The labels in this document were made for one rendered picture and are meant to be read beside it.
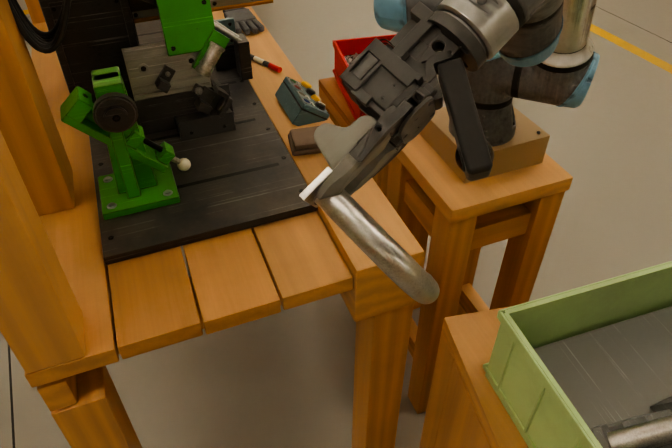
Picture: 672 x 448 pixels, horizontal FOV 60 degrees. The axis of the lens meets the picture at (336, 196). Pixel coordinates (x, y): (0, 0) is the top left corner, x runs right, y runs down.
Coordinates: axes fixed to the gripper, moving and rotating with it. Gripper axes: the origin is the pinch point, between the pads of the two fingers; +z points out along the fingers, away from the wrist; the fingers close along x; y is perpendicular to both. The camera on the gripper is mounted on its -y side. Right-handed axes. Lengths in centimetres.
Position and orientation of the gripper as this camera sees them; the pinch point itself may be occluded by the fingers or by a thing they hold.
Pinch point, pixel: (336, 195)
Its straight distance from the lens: 57.9
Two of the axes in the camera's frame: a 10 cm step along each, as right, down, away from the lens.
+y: -6.9, -6.8, 2.5
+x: -2.0, -1.5, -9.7
